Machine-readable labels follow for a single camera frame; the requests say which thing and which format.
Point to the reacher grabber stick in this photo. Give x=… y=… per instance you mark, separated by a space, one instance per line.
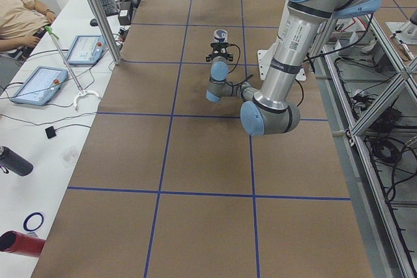
x=82 y=92

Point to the lower teach pendant tablet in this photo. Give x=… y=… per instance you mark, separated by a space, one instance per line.
x=41 y=86

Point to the black water bottle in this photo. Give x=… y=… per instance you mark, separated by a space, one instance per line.
x=11 y=161

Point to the person in beige shirt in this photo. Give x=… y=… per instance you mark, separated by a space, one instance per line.
x=23 y=24

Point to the small black square pad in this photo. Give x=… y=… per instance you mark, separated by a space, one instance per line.
x=50 y=132

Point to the teach pendant tablet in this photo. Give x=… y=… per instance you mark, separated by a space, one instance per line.
x=86 y=50
x=41 y=86

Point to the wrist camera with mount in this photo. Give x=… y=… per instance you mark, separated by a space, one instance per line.
x=218 y=46

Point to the black box with white label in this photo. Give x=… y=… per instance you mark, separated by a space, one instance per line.
x=125 y=13

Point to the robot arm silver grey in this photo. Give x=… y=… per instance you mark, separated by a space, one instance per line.
x=266 y=110

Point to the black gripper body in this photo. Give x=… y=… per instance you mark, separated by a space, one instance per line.
x=219 y=51

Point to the upper teach pendant tablet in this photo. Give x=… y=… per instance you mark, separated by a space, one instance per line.
x=86 y=50

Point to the black keyboard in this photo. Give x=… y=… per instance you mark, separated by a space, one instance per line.
x=109 y=7

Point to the white blue tennis ball can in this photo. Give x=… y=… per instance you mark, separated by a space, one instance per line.
x=220 y=36

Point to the red cylinder bottle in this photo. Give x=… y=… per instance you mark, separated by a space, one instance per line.
x=21 y=244

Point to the aluminium frame post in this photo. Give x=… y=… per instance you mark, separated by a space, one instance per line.
x=105 y=30

